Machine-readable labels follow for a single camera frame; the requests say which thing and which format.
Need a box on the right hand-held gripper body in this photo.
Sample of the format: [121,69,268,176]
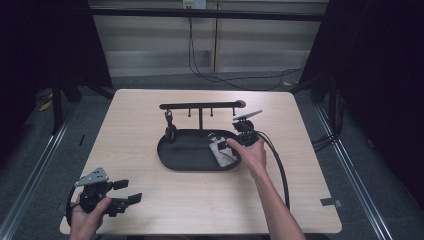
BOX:
[232,109,264,148]

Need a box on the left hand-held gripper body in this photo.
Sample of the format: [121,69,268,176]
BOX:
[73,166,130,218]

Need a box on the black key holder stand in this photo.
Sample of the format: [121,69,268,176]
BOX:
[156,99,247,173]

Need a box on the black car key fob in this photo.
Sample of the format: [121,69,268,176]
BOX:
[163,109,179,145]

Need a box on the person's right hand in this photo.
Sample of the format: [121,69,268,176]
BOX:
[226,137,268,180]

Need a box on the person's left hand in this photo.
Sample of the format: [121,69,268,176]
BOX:
[68,196,113,240]

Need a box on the grey tape piece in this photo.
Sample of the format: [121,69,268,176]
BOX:
[319,197,344,208]
[55,201,72,213]

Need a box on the black metal stand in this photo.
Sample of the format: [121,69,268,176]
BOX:
[49,74,116,136]

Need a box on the yellow tape strip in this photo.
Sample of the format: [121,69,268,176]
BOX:
[38,99,54,113]

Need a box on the black horizontal bar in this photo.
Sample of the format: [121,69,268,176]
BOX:
[89,7,327,22]

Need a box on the white power outlet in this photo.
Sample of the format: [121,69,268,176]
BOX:
[182,0,208,10]

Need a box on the dark curtain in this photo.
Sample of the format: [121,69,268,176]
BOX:
[0,0,114,168]
[298,0,424,211]

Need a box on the left hand-held gripper cable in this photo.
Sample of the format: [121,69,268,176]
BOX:
[64,184,81,228]

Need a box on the hand-held gripper cable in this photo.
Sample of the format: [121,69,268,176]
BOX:
[255,130,291,212]
[64,184,81,228]

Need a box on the right hand-held gripper cable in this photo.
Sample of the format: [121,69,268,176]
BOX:
[255,130,291,212]

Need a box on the metal floor rail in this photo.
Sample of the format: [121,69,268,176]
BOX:
[0,108,80,240]
[313,103,395,240]

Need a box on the long black wall cable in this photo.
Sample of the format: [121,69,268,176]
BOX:
[187,16,305,92]

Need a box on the black cable bundle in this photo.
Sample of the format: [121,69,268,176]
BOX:
[311,89,346,153]

